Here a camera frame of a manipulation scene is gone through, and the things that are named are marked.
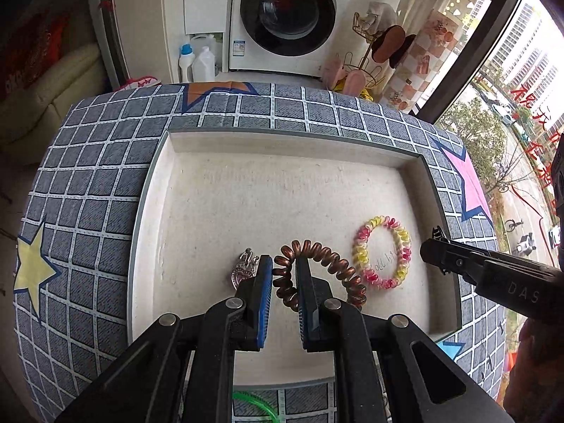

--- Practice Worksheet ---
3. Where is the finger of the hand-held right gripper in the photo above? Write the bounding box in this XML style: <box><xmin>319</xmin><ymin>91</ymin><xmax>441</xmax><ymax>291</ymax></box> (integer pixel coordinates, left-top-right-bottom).
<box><xmin>419</xmin><ymin>226</ymin><xmax>490</xmax><ymax>286</ymax></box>

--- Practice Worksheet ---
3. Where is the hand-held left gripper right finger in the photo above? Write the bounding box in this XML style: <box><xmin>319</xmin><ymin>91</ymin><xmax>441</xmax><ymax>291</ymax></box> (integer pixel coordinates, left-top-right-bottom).
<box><xmin>295</xmin><ymin>256</ymin><xmax>516</xmax><ymax>423</ymax></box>

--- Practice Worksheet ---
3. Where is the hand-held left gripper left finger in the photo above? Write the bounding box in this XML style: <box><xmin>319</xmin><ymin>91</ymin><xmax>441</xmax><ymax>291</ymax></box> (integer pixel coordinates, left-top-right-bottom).
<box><xmin>55</xmin><ymin>253</ymin><xmax>274</xmax><ymax>423</ymax></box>

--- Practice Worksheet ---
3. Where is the silver crown heart charm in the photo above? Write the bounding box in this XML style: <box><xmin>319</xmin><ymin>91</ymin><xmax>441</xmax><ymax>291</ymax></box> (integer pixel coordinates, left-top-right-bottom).
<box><xmin>230</xmin><ymin>248</ymin><xmax>262</xmax><ymax>292</ymax></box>

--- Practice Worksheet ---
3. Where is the pink yellow spiral hair tie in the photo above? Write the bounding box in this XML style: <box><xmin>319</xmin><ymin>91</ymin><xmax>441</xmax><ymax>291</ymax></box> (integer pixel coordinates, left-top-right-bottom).
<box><xmin>351</xmin><ymin>215</ymin><xmax>412</xmax><ymax>290</ymax></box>

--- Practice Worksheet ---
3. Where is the brown spiral hair tie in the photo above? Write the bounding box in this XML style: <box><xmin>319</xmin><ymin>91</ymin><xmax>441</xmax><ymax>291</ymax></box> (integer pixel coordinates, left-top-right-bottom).
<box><xmin>272</xmin><ymin>240</ymin><xmax>367</xmax><ymax>311</ymax></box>

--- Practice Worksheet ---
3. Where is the green translucent bangle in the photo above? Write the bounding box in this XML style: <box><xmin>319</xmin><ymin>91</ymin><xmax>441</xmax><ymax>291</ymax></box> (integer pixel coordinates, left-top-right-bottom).
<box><xmin>232</xmin><ymin>390</ymin><xmax>279</xmax><ymax>423</ymax></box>

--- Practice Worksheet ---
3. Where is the white shallow tray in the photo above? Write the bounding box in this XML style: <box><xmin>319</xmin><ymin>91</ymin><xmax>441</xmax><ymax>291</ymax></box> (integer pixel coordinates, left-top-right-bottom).
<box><xmin>127</xmin><ymin>129</ymin><xmax>463</xmax><ymax>391</ymax></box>

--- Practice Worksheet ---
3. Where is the person's right forearm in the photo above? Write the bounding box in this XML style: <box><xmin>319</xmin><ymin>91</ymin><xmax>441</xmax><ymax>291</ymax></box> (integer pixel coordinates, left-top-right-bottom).
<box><xmin>507</xmin><ymin>317</ymin><xmax>564</xmax><ymax>423</ymax></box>

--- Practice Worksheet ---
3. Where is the red window sticker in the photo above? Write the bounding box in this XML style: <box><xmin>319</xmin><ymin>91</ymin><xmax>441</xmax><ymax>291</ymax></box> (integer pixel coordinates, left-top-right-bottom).
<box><xmin>511</xmin><ymin>79</ymin><xmax>564</xmax><ymax>203</ymax></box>

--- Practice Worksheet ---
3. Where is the pink slipper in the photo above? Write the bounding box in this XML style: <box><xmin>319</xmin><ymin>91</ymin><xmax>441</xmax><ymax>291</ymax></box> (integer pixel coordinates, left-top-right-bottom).
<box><xmin>344</xmin><ymin>73</ymin><xmax>366</xmax><ymax>98</ymax></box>

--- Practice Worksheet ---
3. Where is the pink checked curtain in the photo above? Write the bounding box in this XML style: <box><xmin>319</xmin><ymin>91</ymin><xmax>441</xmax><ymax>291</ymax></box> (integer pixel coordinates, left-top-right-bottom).
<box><xmin>383</xmin><ymin>9</ymin><xmax>468</xmax><ymax>113</ymax></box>

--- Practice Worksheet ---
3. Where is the dark slipper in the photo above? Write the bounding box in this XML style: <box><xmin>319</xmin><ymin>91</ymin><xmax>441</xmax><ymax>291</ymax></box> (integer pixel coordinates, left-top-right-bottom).
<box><xmin>390</xmin><ymin>34</ymin><xmax>417</xmax><ymax>69</ymax></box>

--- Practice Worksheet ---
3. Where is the grey checked star tablecloth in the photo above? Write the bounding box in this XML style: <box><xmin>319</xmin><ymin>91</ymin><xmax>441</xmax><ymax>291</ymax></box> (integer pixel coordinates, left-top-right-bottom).
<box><xmin>13</xmin><ymin>81</ymin><xmax>507</xmax><ymax>423</ymax></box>

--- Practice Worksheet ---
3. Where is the brown slipper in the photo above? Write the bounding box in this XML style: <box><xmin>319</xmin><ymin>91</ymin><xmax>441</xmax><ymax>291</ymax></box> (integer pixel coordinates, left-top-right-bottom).
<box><xmin>372</xmin><ymin>25</ymin><xmax>406</xmax><ymax>65</ymax></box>

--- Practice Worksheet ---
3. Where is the clear plastic jug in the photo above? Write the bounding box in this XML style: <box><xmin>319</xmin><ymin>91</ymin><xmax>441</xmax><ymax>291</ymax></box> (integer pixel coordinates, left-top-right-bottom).
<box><xmin>191</xmin><ymin>46</ymin><xmax>217</xmax><ymax>84</ymax></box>

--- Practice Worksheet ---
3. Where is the white blue-capped detergent bottle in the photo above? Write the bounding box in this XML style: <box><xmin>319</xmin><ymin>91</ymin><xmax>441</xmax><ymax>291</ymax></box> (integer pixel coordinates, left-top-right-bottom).
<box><xmin>178</xmin><ymin>44</ymin><xmax>197</xmax><ymax>84</ymax></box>

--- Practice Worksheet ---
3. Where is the white plush slipper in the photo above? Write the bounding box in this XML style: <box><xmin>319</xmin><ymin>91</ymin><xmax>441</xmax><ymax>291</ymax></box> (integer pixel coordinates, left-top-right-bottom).
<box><xmin>363</xmin><ymin>2</ymin><xmax>397</xmax><ymax>27</ymax></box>

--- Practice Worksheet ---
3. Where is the white washing machine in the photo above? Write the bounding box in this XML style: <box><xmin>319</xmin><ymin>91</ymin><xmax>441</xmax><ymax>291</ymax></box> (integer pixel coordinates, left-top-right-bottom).
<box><xmin>227</xmin><ymin>0</ymin><xmax>353</xmax><ymax>78</ymax></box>

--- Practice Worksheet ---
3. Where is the cream sofa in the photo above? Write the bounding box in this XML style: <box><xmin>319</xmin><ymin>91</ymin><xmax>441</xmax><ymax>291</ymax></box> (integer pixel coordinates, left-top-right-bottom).
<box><xmin>0</xmin><ymin>42</ymin><xmax>109</xmax><ymax>142</ymax></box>

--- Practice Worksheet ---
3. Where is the white cabinet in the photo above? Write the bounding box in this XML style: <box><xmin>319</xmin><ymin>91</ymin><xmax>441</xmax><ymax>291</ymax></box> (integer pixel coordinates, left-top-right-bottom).
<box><xmin>161</xmin><ymin>0</ymin><xmax>232</xmax><ymax>84</ymax></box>

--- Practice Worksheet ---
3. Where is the red cloth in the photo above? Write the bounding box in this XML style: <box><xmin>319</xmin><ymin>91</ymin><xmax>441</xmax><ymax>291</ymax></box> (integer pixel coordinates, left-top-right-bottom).
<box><xmin>0</xmin><ymin>11</ymin><xmax>73</xmax><ymax>98</ymax></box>

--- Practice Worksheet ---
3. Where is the gold wire shoe rack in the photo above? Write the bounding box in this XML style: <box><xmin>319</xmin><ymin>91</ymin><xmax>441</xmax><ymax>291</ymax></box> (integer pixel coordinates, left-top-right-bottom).
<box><xmin>324</xmin><ymin>2</ymin><xmax>417</xmax><ymax>102</ymax></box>

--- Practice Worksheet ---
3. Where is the dark window frame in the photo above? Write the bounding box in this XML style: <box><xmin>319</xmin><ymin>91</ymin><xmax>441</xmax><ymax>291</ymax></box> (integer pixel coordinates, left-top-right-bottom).
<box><xmin>416</xmin><ymin>0</ymin><xmax>529</xmax><ymax>124</ymax></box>

